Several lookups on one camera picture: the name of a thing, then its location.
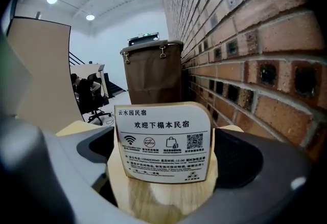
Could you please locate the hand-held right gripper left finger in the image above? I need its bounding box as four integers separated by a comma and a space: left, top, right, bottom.
0, 115, 119, 224

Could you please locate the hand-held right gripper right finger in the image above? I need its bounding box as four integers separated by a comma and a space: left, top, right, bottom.
176, 127, 316, 224

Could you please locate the white printed card stand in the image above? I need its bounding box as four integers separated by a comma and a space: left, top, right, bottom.
113, 101, 213, 185

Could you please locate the black office chair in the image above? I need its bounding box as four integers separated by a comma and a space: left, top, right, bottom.
81, 73, 112, 126

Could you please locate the black staircase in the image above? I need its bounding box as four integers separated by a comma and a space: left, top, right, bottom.
68, 51, 128, 98

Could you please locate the beige partition panel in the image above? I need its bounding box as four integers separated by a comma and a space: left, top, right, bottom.
6, 16, 85, 127

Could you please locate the brown fabric laundry cart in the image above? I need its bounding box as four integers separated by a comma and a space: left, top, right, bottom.
120, 38, 184, 105

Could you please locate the green exit sign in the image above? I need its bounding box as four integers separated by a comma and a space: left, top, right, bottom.
137, 32, 159, 39

